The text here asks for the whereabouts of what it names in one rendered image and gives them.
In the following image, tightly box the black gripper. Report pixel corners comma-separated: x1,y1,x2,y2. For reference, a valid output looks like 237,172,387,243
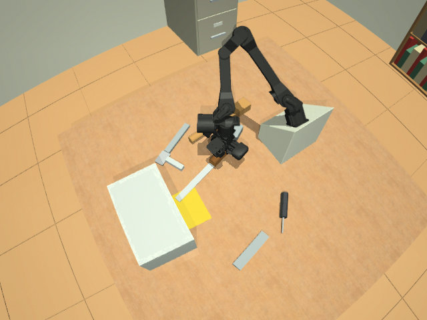
203,129,249,160

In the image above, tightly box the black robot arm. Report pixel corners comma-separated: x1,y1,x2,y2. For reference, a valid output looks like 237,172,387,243
197,26,309,158

